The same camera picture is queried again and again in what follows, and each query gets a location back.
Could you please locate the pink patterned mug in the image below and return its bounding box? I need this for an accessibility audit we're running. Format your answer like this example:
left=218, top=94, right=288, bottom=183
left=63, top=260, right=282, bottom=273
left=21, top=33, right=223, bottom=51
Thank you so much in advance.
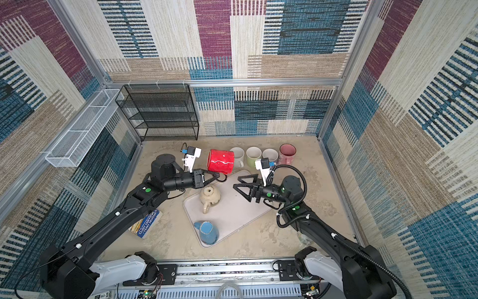
left=278, top=143, right=297, bottom=165

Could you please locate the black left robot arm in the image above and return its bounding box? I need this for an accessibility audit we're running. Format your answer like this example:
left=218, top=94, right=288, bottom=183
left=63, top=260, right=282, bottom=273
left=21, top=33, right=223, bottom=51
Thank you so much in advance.
left=40, top=154, right=220, bottom=299

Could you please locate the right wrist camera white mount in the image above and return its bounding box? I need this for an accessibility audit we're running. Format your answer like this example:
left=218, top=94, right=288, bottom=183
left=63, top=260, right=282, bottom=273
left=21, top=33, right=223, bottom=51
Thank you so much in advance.
left=255, top=158, right=276, bottom=186

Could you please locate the white wire mesh basket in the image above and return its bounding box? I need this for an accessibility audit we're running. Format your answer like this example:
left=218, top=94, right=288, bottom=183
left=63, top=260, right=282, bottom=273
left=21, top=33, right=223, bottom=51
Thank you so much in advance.
left=46, top=89, right=120, bottom=168

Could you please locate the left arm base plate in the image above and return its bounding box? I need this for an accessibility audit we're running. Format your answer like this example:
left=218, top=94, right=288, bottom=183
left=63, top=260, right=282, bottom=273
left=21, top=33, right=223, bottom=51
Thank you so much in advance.
left=122, top=264, right=178, bottom=287

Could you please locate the black wire mesh shelf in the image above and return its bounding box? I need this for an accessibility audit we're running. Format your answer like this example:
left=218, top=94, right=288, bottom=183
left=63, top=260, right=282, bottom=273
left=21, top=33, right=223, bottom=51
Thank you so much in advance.
left=115, top=83, right=200, bottom=142

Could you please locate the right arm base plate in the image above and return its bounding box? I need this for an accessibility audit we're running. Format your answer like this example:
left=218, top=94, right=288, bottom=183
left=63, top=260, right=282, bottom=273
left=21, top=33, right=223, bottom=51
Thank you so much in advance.
left=272, top=260, right=311, bottom=281

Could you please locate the purple mug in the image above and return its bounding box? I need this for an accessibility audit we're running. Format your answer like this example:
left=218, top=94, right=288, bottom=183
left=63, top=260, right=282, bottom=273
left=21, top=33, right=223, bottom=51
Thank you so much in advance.
left=262, top=148, right=279, bottom=163

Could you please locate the blue mug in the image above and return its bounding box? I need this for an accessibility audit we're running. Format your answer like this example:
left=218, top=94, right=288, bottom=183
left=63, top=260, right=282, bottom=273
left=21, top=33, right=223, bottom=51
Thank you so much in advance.
left=194, top=221, right=219, bottom=245

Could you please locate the red mug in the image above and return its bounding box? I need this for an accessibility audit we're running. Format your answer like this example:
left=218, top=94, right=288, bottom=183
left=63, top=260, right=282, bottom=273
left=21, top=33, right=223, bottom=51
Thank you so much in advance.
left=207, top=149, right=235, bottom=175

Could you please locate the aluminium front rail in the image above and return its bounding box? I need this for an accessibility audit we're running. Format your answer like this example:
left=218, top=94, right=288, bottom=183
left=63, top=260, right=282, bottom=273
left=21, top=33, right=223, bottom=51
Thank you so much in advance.
left=63, top=255, right=389, bottom=299

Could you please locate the white mug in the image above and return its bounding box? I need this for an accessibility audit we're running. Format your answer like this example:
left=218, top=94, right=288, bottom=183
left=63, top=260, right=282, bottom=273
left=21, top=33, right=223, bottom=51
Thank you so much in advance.
left=230, top=147, right=245, bottom=168

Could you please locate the beige speckled mug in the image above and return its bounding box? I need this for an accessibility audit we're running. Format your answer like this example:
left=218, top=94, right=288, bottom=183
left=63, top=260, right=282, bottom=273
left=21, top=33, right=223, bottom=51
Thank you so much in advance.
left=200, top=186, right=221, bottom=214

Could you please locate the light green mug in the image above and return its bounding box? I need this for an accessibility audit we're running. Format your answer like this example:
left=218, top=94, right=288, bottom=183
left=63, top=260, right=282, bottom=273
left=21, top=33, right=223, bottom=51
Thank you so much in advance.
left=245, top=147, right=262, bottom=169

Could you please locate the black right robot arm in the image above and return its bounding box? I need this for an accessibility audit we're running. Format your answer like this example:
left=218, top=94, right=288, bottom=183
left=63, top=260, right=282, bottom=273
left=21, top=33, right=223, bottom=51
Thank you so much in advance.
left=234, top=175, right=412, bottom=299

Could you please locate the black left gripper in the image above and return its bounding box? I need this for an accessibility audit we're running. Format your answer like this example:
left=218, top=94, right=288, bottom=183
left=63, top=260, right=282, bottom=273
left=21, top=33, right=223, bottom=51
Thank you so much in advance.
left=163, top=169, right=219, bottom=194

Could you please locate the blue book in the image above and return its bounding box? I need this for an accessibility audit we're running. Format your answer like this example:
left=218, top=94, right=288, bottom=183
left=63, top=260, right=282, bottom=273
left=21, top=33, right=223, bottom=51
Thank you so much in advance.
left=129, top=209, right=163, bottom=239

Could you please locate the white plastic tray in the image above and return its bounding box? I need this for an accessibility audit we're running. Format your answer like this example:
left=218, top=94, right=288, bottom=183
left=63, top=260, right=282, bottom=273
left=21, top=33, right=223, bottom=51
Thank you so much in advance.
left=183, top=169, right=271, bottom=243

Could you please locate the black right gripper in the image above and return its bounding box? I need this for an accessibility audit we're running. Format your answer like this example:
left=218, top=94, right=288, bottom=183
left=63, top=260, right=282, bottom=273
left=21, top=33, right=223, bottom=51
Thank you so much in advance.
left=233, top=172, right=290, bottom=204

